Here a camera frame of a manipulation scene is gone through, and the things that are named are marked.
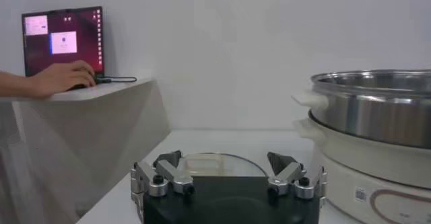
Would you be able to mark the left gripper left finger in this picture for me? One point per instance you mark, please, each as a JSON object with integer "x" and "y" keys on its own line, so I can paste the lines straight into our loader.
{"x": 175, "y": 178}

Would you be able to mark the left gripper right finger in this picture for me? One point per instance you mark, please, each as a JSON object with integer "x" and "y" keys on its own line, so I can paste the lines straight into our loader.
{"x": 286, "y": 178}

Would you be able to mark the round glass pot lid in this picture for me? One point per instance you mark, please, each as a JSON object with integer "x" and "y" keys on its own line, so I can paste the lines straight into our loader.
{"x": 205, "y": 165}

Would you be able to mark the black computer mouse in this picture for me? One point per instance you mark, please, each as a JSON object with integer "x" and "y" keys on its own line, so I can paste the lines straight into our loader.
{"x": 79, "y": 86}

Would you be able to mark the bare person forearm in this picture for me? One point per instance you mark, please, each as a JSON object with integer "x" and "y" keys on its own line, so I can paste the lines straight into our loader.
{"x": 17, "y": 84}

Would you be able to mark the stainless steel steamer basket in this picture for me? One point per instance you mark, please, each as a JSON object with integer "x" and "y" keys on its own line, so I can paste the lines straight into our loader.
{"x": 377, "y": 117}

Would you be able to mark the bare person hand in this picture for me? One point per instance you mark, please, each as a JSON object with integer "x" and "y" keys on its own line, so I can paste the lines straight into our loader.
{"x": 60, "y": 77}

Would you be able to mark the cream electric cooker pot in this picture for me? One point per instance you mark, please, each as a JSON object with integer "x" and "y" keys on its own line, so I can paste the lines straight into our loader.
{"x": 353, "y": 178}

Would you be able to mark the white side table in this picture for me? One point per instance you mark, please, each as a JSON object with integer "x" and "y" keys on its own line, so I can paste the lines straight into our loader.
{"x": 101, "y": 128}

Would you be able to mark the laptop with red screen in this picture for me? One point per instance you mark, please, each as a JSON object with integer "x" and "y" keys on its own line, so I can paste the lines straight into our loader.
{"x": 64, "y": 40}

